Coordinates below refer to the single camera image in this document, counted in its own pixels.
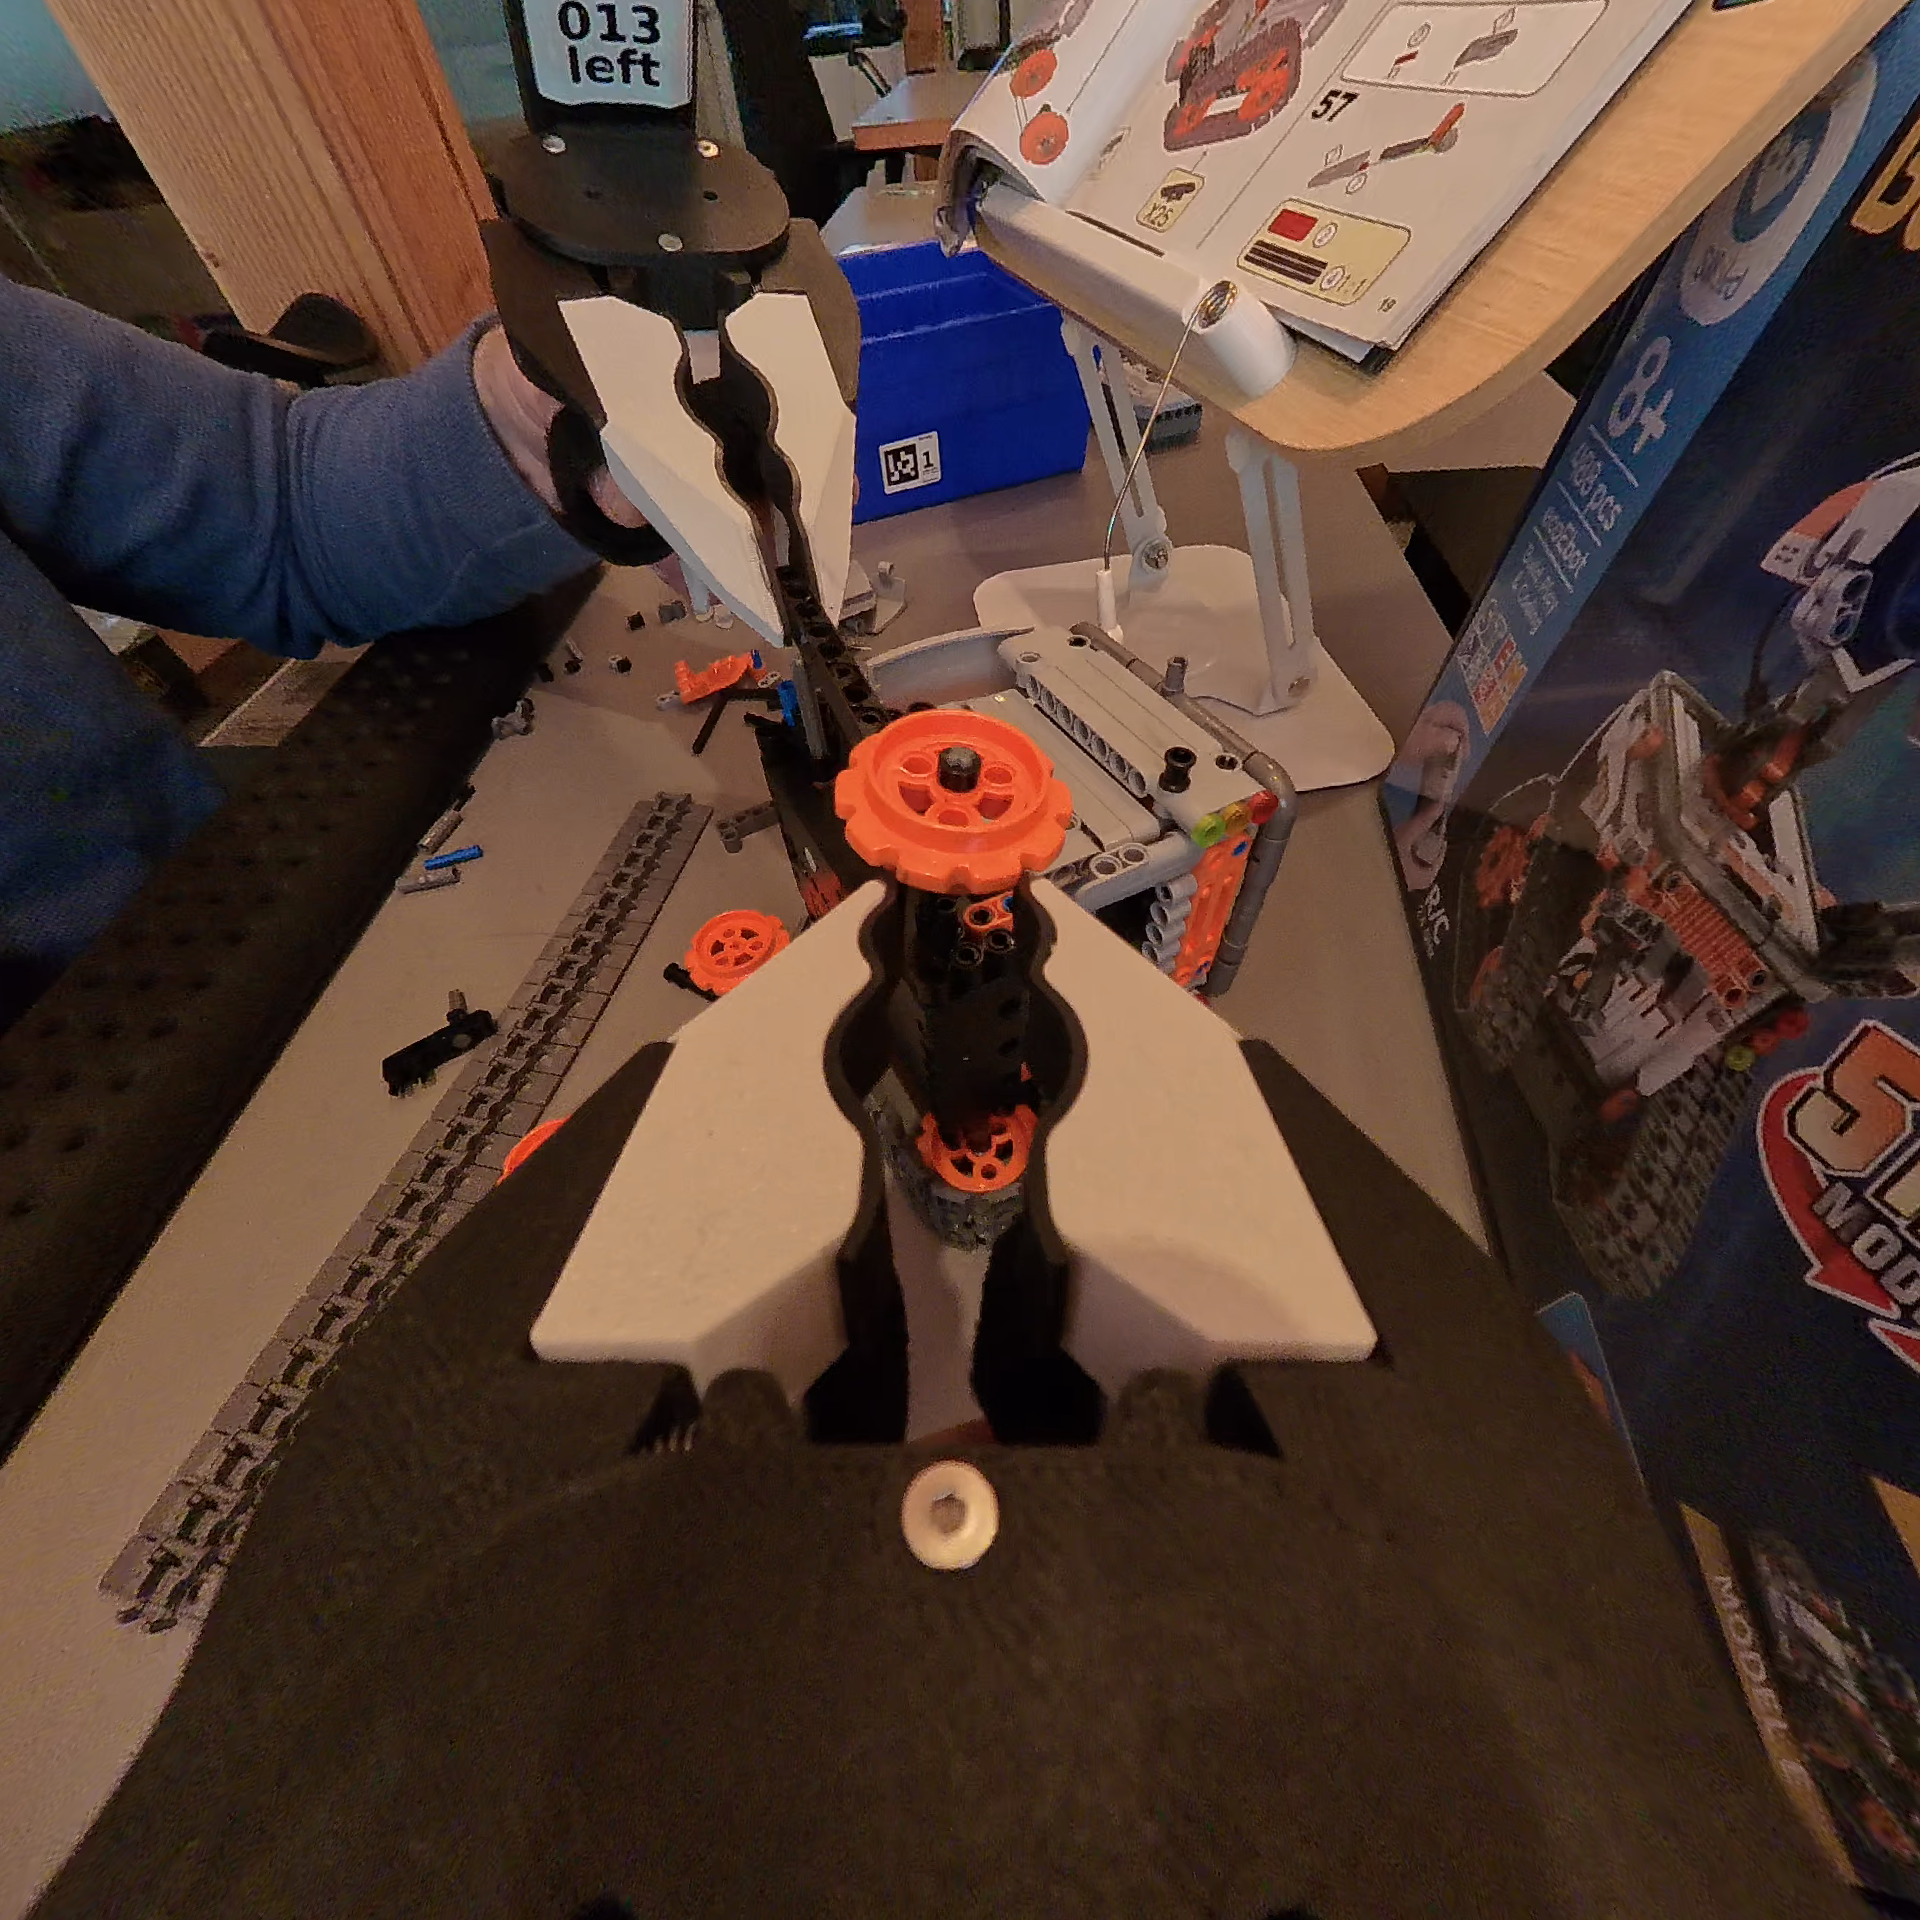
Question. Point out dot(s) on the robot kit box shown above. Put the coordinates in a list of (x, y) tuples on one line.
[(1681, 901)]

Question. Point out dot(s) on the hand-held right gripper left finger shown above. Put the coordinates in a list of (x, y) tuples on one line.
[(692, 1201)]

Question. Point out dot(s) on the wooden meeting table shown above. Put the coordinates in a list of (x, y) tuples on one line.
[(916, 115)]

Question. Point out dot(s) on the black office chair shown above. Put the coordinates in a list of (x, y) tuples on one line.
[(787, 92)]

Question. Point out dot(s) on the long black holed beam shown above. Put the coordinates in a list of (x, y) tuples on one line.
[(816, 644)]

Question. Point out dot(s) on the grey toy robot vehicle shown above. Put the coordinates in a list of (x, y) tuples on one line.
[(1111, 749)]

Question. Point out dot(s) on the orange toy piece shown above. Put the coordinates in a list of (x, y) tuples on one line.
[(716, 674)]

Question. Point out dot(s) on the blue plastic bin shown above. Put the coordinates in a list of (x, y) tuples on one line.
[(977, 362)]

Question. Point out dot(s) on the person's left forearm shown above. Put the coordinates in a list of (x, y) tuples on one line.
[(241, 480)]

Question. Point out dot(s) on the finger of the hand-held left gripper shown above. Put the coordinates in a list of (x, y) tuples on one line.
[(816, 376), (662, 420)]

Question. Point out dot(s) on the instruction booklet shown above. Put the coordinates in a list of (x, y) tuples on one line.
[(1323, 122)]

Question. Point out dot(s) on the orange gear wheel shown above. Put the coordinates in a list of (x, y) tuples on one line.
[(886, 826), (716, 968), (536, 1150)]

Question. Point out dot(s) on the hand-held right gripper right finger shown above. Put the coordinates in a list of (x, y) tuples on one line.
[(1216, 1201)]

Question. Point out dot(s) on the black dimpled mat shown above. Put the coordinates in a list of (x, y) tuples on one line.
[(181, 1051)]

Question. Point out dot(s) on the black lever with grey axle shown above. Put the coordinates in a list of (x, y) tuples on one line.
[(436, 1051)]

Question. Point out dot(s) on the person's left hand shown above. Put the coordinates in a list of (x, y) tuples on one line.
[(518, 420)]

